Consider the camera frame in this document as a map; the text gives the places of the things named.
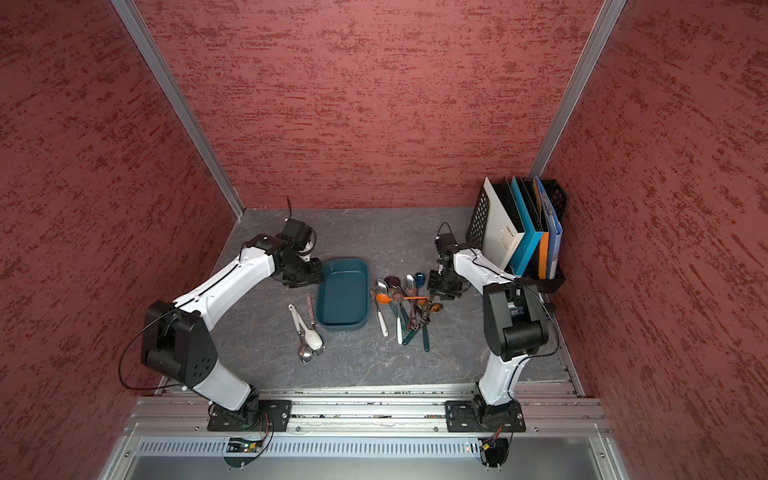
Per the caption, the white folder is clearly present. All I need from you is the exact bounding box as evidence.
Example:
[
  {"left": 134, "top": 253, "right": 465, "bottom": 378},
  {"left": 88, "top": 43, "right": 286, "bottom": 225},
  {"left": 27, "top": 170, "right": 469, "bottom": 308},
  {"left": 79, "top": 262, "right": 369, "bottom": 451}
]
[{"left": 481, "top": 178, "right": 525, "bottom": 269}]

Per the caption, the teal plastic storage box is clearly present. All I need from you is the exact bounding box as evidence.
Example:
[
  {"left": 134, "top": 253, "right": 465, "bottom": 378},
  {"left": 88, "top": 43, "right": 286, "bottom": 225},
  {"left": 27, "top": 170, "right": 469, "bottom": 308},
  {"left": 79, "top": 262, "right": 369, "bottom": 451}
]
[{"left": 315, "top": 258, "right": 369, "bottom": 331}]

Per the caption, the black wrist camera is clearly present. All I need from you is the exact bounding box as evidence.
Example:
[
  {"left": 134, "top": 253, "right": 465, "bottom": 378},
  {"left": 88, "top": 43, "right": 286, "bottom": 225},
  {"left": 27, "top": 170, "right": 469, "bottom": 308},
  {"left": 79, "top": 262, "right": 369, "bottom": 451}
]
[
  {"left": 278, "top": 218, "right": 317, "bottom": 255},
  {"left": 435, "top": 232, "right": 458, "bottom": 256}
]

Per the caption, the patterned handle steel spoon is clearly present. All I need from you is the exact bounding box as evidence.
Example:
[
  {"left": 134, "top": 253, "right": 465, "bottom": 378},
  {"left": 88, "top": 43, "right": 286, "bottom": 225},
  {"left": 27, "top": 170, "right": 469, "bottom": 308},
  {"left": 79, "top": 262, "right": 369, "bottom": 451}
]
[{"left": 405, "top": 274, "right": 418, "bottom": 331}]

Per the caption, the aluminium corner post left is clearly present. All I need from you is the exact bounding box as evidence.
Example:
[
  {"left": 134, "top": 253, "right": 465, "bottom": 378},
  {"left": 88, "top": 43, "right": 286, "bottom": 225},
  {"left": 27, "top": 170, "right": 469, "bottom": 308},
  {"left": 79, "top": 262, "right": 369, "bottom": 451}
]
[{"left": 111, "top": 0, "right": 246, "bottom": 221}]

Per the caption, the white handle steel spoon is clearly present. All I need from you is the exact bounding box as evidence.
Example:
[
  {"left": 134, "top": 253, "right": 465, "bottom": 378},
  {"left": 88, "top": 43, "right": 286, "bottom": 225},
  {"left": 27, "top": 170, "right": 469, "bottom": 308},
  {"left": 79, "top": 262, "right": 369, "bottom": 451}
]
[{"left": 369, "top": 289, "right": 389, "bottom": 338}]

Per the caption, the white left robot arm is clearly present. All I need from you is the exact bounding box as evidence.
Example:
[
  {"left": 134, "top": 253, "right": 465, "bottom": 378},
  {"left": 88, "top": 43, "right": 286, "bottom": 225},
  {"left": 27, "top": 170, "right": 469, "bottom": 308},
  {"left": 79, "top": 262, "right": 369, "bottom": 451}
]
[{"left": 140, "top": 225, "right": 323, "bottom": 430}]

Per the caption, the teal folder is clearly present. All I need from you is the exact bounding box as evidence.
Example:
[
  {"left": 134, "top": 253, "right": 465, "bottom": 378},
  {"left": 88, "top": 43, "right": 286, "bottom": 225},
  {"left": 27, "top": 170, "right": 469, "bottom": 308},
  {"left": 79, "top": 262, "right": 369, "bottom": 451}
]
[{"left": 509, "top": 177, "right": 542, "bottom": 277}]

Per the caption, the aluminium corner post right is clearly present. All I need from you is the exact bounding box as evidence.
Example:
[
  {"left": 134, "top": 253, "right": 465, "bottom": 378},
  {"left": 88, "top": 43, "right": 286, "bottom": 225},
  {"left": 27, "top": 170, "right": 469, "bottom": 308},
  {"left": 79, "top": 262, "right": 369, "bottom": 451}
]
[{"left": 528, "top": 0, "right": 627, "bottom": 178}]

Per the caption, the orange plastic spoon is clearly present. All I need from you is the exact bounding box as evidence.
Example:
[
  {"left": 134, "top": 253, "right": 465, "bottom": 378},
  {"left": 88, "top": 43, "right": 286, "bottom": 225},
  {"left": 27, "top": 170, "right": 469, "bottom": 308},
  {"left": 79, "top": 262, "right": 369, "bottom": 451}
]
[{"left": 374, "top": 293, "right": 429, "bottom": 304}]

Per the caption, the purple iridescent spoon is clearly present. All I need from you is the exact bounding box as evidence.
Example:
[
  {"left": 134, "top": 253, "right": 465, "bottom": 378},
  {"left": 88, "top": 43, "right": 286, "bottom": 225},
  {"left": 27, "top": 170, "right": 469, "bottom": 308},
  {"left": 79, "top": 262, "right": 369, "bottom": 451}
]
[{"left": 384, "top": 275, "right": 407, "bottom": 311}]

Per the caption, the aluminium rail frame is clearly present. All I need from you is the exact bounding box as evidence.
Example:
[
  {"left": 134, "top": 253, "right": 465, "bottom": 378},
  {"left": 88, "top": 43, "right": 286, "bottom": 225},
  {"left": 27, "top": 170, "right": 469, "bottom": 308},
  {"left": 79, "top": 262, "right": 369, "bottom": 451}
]
[{"left": 102, "top": 381, "right": 628, "bottom": 479}]

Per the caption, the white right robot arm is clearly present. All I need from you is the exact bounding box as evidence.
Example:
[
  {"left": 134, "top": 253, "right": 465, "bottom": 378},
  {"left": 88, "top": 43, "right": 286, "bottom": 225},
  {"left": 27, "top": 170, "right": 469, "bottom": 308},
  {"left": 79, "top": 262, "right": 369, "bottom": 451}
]
[{"left": 428, "top": 244, "right": 549, "bottom": 430}]

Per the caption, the pink handled spoon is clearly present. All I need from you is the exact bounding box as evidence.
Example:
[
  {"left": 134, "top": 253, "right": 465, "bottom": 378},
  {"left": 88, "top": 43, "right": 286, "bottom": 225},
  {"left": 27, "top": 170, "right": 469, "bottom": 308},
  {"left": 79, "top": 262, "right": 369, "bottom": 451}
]
[{"left": 306, "top": 293, "right": 325, "bottom": 356}]

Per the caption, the white handled steel spoon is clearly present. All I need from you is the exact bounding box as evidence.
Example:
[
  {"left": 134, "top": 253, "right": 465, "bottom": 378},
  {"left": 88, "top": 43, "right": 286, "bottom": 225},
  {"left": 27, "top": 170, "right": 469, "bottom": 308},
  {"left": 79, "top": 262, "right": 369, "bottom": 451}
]
[{"left": 291, "top": 309, "right": 313, "bottom": 363}]

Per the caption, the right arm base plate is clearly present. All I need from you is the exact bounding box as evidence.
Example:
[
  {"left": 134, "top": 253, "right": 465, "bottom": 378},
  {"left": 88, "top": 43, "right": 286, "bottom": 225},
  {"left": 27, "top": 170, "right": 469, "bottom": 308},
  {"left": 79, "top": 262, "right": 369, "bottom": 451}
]
[{"left": 444, "top": 396, "right": 526, "bottom": 433}]

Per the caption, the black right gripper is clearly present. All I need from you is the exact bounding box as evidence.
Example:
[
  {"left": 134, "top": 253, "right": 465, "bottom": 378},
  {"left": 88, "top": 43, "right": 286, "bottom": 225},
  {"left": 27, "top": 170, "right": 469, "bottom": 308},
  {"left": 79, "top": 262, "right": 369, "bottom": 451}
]
[{"left": 427, "top": 268, "right": 463, "bottom": 300}]

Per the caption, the blue metallic spoon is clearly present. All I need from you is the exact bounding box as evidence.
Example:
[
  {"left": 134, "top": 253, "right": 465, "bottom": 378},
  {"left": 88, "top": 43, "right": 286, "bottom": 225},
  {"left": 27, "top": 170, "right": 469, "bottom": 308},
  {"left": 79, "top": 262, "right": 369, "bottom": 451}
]
[{"left": 414, "top": 272, "right": 426, "bottom": 291}]

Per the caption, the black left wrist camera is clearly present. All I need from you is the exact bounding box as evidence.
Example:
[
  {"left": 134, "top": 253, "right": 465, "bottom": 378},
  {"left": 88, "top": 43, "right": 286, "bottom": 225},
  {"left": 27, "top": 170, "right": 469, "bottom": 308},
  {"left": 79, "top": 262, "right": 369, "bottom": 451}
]
[{"left": 278, "top": 218, "right": 317, "bottom": 255}]

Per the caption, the blue folder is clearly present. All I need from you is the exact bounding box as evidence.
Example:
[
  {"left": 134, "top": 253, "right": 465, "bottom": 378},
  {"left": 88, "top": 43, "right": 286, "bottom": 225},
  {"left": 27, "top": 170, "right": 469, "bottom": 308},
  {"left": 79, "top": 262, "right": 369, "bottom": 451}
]
[{"left": 534, "top": 176, "right": 563, "bottom": 280}]

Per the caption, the black mesh file rack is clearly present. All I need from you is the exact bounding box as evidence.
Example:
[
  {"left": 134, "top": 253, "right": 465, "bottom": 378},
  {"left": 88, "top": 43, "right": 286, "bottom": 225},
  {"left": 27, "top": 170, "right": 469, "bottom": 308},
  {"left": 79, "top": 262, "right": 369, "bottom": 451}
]
[{"left": 465, "top": 177, "right": 567, "bottom": 294}]

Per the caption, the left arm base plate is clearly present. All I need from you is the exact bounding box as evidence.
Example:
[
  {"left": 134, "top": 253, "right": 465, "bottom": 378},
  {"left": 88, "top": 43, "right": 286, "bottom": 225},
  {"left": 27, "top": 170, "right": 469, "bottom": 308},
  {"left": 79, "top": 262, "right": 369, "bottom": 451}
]
[{"left": 207, "top": 400, "right": 293, "bottom": 433}]

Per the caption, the gold spoon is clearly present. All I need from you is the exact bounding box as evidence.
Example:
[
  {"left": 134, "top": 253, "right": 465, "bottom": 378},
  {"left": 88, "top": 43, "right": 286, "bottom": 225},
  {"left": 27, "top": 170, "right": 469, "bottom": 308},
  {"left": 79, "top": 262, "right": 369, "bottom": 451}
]
[{"left": 421, "top": 303, "right": 443, "bottom": 320}]

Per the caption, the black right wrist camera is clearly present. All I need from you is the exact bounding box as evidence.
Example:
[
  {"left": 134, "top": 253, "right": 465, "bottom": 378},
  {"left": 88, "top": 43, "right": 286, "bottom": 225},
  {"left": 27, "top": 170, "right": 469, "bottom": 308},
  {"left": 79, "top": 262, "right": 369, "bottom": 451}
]
[{"left": 435, "top": 232, "right": 458, "bottom": 256}]

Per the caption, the orange folder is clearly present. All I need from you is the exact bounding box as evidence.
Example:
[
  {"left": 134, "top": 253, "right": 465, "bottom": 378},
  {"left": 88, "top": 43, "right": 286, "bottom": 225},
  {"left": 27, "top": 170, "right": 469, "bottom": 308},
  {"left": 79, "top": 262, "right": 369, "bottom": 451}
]
[{"left": 536, "top": 194, "right": 549, "bottom": 280}]

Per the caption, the aluminium corner post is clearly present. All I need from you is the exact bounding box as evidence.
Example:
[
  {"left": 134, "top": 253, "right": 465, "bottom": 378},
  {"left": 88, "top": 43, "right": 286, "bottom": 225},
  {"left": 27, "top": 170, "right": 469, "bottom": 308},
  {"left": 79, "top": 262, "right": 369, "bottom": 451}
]
[
  {"left": 528, "top": 0, "right": 627, "bottom": 178},
  {"left": 111, "top": 0, "right": 246, "bottom": 221}
]

